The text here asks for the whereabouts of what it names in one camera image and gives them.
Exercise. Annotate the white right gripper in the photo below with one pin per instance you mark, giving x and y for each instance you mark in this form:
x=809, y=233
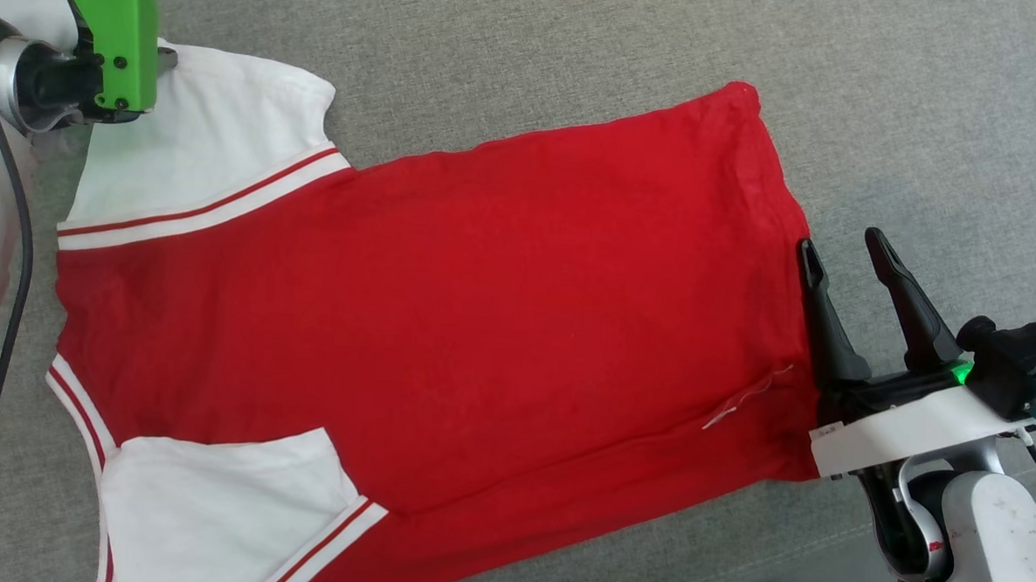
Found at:
x=914, y=426

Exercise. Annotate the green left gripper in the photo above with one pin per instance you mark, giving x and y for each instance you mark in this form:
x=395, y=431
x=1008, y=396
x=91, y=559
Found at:
x=123, y=29

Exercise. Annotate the red and white jersey shirt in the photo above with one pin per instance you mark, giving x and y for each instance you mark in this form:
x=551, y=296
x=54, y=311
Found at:
x=447, y=305

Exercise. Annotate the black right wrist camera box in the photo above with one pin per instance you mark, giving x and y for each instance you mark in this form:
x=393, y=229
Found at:
x=1018, y=361

